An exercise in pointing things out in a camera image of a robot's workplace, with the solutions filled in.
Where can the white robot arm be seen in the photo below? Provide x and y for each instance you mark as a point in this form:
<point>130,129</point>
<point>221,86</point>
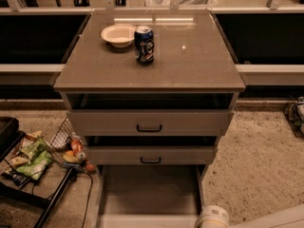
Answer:
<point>288,218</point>

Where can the dark blue snack bag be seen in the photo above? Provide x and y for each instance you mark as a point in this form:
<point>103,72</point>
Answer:
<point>18,179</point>

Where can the grey drawer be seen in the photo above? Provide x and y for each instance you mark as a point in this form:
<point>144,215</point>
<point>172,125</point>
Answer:
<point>171,122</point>
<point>150,155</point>
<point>150,196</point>

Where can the blue soda can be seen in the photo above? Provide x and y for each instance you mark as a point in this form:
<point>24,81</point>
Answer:
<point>144,44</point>

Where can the wire basket right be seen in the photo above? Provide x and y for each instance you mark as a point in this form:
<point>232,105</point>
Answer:
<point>294,113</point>

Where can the grey bottom drawer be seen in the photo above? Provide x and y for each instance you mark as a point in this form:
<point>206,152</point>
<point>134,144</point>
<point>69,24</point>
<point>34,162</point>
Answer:
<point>150,196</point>

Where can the white bowl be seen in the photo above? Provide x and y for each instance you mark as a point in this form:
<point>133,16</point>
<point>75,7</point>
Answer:
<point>119,35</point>

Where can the grey middle drawer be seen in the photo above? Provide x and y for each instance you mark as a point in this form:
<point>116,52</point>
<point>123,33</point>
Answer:
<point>150,155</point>

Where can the wire basket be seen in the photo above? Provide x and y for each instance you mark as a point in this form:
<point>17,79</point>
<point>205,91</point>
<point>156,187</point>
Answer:
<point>60,143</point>
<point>294,113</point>

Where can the grey drawer cabinet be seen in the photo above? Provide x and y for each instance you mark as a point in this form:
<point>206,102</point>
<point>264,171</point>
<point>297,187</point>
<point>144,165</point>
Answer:
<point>192,69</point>

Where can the wire basket left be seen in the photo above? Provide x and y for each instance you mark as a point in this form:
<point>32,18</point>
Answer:
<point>60,143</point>

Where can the orange fruit toy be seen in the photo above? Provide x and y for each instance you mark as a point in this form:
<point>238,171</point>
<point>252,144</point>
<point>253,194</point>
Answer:
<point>76,146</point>

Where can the grey top drawer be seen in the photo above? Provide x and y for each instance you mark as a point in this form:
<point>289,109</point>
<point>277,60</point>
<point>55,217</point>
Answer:
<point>171,122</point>

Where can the green snack bag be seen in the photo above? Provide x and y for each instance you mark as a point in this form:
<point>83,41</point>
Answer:
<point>37,167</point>

